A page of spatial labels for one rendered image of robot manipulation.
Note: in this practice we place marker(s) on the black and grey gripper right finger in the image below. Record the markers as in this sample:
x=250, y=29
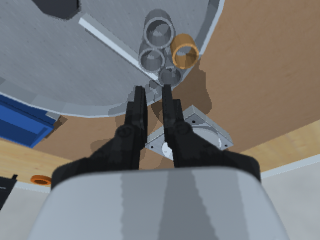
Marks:
x=190, y=149

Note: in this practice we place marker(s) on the bronze bushing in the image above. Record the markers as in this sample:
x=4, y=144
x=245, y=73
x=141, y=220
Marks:
x=188, y=60

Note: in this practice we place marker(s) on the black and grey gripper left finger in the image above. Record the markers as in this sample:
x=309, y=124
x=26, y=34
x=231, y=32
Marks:
x=122, y=152

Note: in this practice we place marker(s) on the grey cylinder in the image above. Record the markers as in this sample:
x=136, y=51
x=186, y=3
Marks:
x=158, y=42
x=173, y=78
x=150, y=65

